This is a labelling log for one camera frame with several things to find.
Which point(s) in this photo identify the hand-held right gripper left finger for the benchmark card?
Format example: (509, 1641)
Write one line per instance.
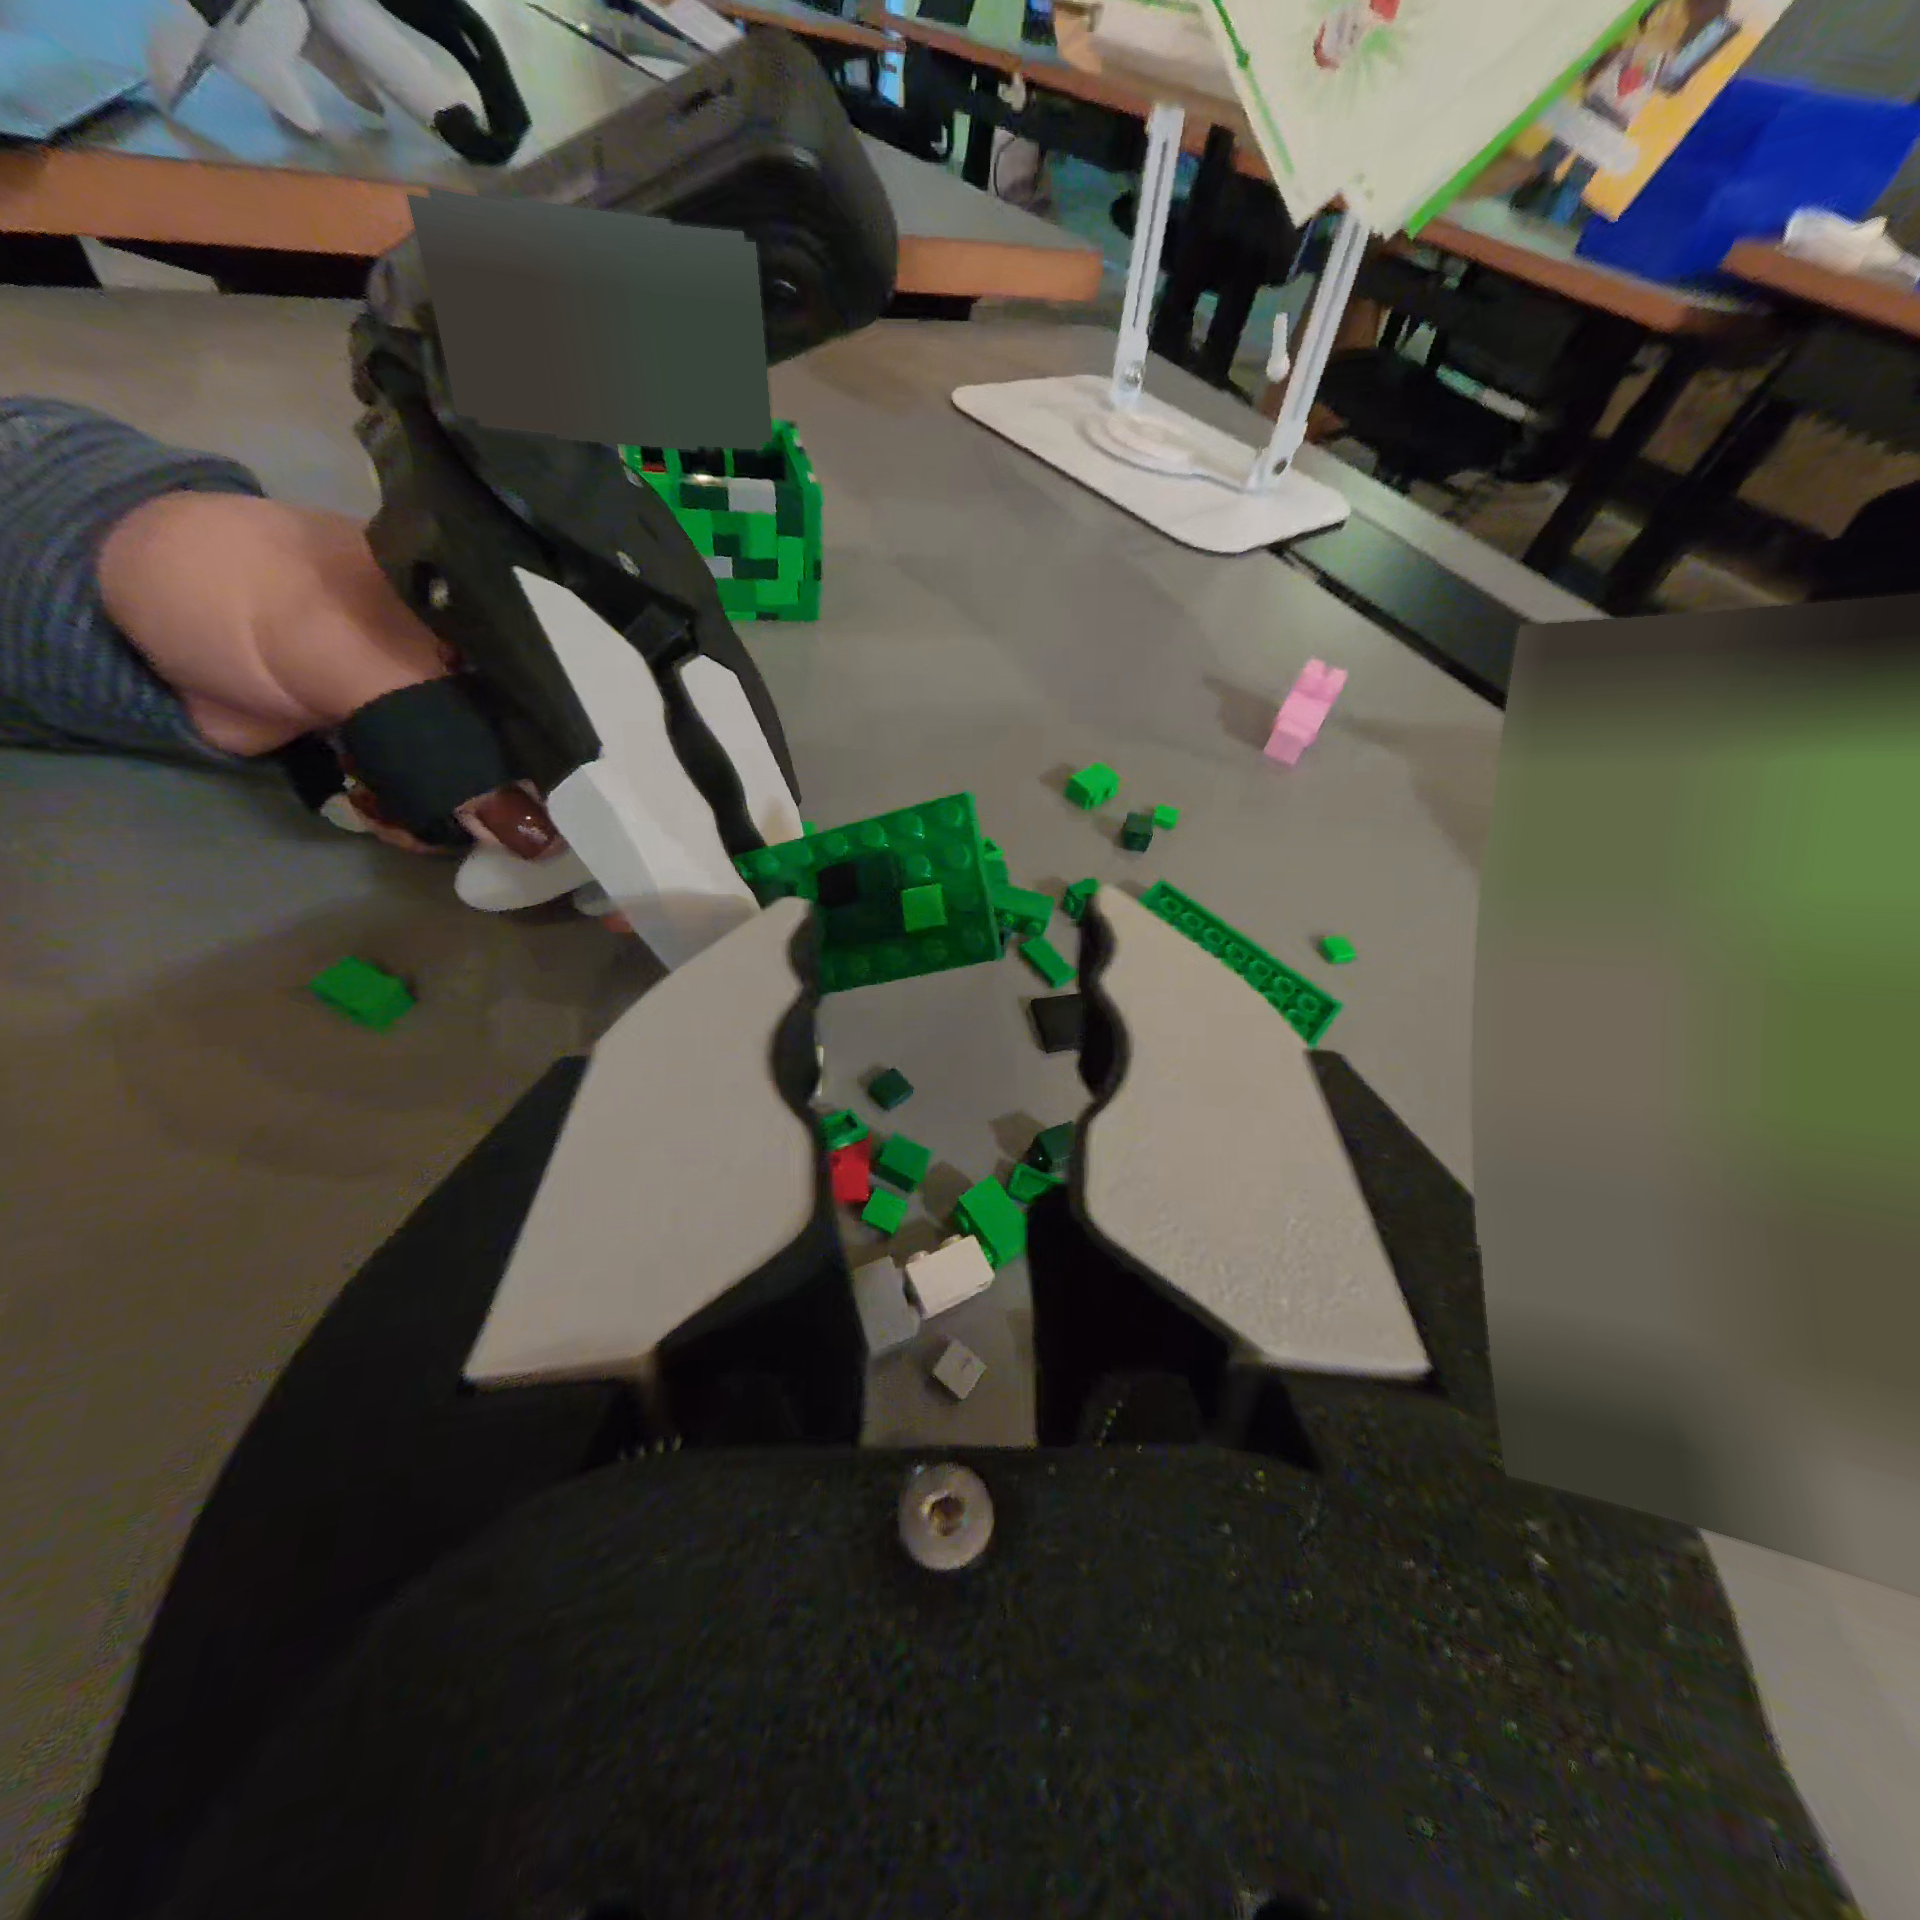
(675, 1184)

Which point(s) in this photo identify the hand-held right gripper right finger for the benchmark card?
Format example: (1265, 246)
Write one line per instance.
(1230, 1201)

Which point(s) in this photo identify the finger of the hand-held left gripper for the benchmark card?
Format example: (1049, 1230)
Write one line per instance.
(646, 839)
(734, 735)

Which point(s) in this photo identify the green square brick plate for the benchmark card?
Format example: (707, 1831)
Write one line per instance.
(931, 848)

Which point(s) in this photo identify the cluster of small bricks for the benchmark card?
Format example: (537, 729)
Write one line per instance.
(991, 1219)

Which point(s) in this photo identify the grey desk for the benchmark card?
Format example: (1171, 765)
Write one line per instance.
(224, 1126)

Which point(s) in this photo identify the black desk divider strip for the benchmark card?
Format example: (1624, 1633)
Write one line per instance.
(1395, 600)

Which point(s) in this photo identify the person's left hand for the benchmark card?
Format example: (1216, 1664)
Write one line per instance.
(254, 630)

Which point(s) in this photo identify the red brick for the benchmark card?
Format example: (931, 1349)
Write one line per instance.
(853, 1175)

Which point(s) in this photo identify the green pixel-pattern brick box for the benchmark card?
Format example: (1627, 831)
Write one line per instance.
(774, 555)

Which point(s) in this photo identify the long green studded plate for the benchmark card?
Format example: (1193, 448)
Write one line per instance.
(1243, 960)

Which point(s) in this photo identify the black square tile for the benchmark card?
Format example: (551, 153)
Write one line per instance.
(1059, 1019)

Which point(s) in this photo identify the white printed brick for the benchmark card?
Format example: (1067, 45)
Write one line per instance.
(949, 1275)

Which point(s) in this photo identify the small grey brick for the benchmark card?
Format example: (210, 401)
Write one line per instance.
(959, 1369)

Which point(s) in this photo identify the white book stand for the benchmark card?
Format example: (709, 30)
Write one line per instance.
(1049, 435)

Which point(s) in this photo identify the pink brick pig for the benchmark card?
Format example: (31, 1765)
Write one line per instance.
(1299, 727)

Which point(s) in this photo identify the spare white black gripper tool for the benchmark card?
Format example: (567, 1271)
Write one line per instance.
(277, 53)

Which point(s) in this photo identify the grey table with wooden edge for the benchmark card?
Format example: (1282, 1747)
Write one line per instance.
(991, 210)

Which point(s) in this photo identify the silver foil bag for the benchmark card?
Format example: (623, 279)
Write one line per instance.
(75, 77)

